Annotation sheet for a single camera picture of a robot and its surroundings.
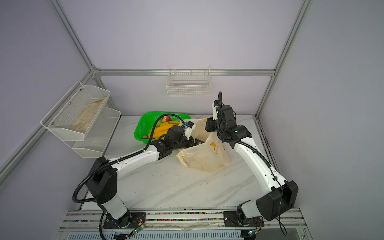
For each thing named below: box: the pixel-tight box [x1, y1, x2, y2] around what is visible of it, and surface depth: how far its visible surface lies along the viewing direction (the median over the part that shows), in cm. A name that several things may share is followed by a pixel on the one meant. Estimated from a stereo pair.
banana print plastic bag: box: [177, 118, 231, 172], surface depth 73 cm
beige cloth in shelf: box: [71, 96, 107, 133], surface depth 81 cm
